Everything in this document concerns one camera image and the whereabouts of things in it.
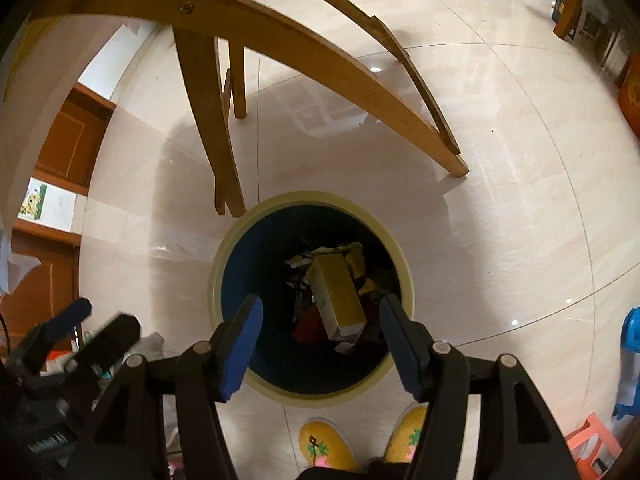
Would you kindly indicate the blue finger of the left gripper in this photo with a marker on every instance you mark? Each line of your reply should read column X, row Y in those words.
column 43, row 337
column 105, row 348

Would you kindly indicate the yellow rectangular carton box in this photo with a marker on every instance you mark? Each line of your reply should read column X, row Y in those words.
column 336, row 298

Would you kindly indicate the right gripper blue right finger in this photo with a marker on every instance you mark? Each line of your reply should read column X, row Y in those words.
column 411, row 348

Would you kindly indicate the right yellow slipper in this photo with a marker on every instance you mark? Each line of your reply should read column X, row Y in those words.
column 405, row 437

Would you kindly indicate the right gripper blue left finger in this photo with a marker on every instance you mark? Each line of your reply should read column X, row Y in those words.
column 236, row 347

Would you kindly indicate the patterned teal white tablecloth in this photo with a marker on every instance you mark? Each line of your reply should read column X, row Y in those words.
column 37, row 74

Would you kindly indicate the red plastic bucket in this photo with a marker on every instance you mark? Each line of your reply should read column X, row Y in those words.
column 629, row 95

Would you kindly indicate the pink plastic stool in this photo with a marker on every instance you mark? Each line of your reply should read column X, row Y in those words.
column 594, row 448

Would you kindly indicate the blue plastic stool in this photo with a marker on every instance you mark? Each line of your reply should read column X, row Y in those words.
column 627, row 399

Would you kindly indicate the brown wooden door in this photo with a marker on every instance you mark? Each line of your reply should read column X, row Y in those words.
column 44, row 235

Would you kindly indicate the round yellow trash bin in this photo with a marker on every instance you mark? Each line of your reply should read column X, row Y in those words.
column 267, row 253

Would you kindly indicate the left yellow slipper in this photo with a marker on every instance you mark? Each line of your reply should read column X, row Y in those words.
column 322, row 444

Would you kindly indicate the yellow slipper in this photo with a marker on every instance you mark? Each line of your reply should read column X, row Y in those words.
column 405, row 437
column 322, row 444

